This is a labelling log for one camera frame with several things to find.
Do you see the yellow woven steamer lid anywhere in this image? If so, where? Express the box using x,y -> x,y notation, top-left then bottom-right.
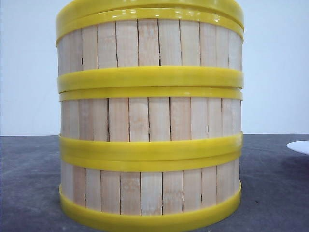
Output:
56,0 -> 244,38

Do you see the front bamboo steamer basket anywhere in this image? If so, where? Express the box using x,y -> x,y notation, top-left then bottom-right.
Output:
59,159 -> 241,231

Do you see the white plate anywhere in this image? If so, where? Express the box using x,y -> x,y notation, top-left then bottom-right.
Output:
286,140 -> 309,155

